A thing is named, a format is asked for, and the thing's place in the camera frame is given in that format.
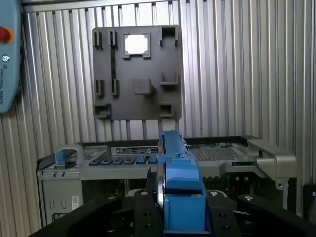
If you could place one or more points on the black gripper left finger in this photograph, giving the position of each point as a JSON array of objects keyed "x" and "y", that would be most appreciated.
[{"x": 145, "y": 212}]

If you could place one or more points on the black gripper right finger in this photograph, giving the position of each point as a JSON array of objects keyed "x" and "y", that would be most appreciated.
[{"x": 222, "y": 217}]

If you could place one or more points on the hard disk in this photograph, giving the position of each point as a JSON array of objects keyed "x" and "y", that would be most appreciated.
[{"x": 184, "y": 185}]

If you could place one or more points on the black open PC case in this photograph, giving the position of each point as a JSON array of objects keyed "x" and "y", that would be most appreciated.
[{"x": 111, "y": 170}]

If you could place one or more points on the silver power supply unit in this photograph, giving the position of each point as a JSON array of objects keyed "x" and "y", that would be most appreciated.
[{"x": 134, "y": 150}]

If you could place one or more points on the blue case latch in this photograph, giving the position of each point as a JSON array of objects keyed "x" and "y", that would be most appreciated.
[{"x": 61, "y": 158}]

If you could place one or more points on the grey parts rack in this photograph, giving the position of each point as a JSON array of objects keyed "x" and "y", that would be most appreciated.
[{"x": 138, "y": 103}]

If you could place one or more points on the silver CPU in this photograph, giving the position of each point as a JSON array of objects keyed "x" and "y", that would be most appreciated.
[{"x": 135, "y": 44}]

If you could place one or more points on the pale blue teach pendant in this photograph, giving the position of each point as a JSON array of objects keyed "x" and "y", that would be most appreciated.
[{"x": 10, "y": 74}]

